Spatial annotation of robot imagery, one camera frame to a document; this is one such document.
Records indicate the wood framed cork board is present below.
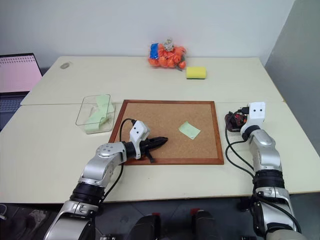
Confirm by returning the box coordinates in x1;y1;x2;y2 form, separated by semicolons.
107;99;225;166

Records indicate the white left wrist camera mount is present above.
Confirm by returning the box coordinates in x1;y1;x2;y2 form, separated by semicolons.
128;120;151;160

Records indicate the yellow sponge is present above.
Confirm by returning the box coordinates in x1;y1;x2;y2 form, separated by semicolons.
185;66;208;81

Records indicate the green sticky note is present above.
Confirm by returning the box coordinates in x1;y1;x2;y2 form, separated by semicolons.
178;121;202;140
94;94;115;118
84;113;112;133

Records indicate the clear plastic box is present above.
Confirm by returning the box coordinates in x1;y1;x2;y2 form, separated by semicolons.
75;93;117;136

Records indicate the dark rounded shape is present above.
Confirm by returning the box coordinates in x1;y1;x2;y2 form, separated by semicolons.
190;208;220;240
129;212;162;240

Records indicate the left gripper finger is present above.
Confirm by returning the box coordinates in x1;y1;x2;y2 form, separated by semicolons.
150;136;169;150
145;149;158;165

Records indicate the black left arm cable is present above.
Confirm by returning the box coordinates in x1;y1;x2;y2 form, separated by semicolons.
99;118;137;205

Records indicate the bag of orange toys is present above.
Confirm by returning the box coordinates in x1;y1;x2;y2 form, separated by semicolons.
147;37;188;71

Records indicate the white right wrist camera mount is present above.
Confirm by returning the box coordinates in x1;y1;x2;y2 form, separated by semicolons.
239;101;266;133

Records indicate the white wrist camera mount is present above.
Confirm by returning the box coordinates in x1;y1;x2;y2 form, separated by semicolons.
239;101;266;133
128;120;151;160

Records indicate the open laptop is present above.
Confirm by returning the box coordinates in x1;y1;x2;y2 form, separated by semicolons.
0;52;43;131

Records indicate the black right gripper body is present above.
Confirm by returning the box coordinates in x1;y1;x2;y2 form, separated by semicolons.
234;112;249;127

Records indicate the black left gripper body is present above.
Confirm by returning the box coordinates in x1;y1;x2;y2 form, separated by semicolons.
139;137;156;156

